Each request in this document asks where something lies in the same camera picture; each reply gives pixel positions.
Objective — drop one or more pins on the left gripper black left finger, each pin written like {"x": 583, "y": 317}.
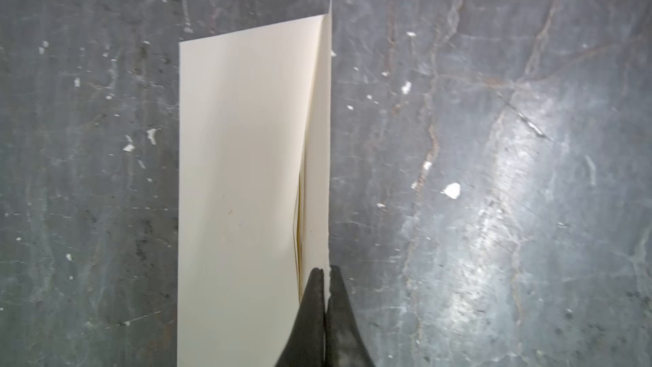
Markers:
{"x": 306, "y": 344}

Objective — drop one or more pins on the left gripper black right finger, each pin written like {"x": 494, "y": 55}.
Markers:
{"x": 344, "y": 346}

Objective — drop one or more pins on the tan letter paper sheet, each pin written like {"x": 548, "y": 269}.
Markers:
{"x": 302, "y": 258}

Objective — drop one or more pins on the cream paper envelope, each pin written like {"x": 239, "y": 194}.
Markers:
{"x": 244, "y": 99}

